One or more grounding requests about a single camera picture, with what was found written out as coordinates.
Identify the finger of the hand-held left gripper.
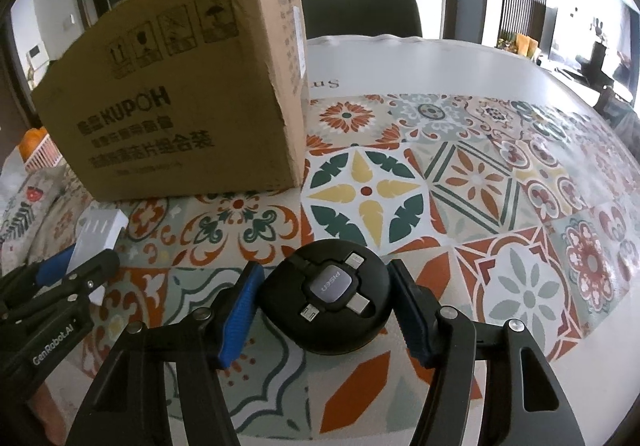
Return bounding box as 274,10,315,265
0,249,121,327
0,245,77,303

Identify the patterned tile print tablecloth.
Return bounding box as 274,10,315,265
0,93,640,446

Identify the black round cable reel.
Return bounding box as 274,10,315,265
257,240,396,355

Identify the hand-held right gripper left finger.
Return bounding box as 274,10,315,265
65,261,266,446

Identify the white charger block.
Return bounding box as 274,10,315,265
70,210,127,307

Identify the orange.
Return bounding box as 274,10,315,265
20,126,49,161

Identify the brown cardboard box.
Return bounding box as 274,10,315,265
31,0,308,201

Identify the white table mat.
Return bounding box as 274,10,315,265
300,33,640,137

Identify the dark grey dining chair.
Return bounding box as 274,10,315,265
300,0,424,40

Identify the white leaf print cloth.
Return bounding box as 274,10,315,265
0,163,96,271

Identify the white plastic basket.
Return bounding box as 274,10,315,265
22,133,63,173

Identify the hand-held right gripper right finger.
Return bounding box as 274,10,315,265
388,258,586,446

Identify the orange packet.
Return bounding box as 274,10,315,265
497,32,539,58

